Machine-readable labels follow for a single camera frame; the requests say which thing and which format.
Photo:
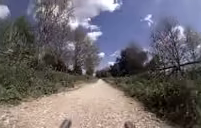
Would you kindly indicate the robot's own part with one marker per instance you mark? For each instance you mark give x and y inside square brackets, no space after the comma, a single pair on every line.
[65,124]
[129,125]

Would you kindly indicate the row of trees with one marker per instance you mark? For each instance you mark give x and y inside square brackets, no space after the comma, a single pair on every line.
[53,36]

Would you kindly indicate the pale gravel path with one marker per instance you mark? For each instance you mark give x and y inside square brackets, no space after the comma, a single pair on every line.
[94,103]

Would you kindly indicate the dark leafy tree clump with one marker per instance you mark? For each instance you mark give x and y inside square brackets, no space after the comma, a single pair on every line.
[129,61]

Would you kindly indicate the bare branching tree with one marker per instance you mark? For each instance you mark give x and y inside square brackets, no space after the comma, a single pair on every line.
[171,46]

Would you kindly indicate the overgrown grass verge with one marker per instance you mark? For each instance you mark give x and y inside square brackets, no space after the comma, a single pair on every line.
[18,83]
[168,96]

